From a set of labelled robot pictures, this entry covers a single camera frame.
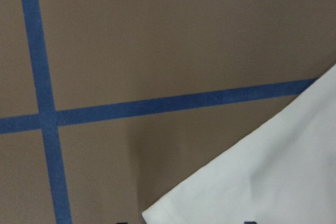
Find white long-sleeve printed shirt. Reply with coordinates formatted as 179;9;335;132
142;68;335;223

